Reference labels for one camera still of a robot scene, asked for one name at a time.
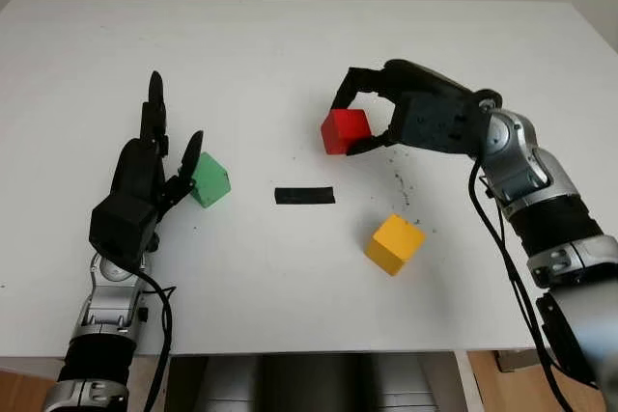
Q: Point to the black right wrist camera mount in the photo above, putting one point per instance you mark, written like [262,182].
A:
[434,122]

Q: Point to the grey box on floor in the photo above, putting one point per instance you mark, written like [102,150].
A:
[514,361]

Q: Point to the white table leg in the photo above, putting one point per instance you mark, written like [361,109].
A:
[470,383]
[29,366]

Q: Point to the yellow wooden block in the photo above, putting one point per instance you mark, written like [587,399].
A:
[393,243]

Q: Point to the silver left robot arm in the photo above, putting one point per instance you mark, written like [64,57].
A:
[111,301]

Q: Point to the dark grey robot body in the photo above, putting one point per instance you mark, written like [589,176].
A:
[309,383]

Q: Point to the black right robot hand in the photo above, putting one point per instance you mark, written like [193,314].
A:
[425,76]

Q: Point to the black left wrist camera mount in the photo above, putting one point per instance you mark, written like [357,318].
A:
[123,228]

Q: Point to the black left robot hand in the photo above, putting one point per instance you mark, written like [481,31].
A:
[137,171]

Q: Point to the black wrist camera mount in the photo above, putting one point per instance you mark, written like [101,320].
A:
[123,228]
[434,122]

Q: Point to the green wooden block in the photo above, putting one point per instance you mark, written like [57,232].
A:
[212,180]

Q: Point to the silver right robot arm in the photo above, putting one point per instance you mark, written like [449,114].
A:
[521,151]

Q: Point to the black tape strip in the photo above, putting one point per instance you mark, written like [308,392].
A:
[304,195]

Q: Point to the red wooden block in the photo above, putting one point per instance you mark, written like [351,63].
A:
[345,127]

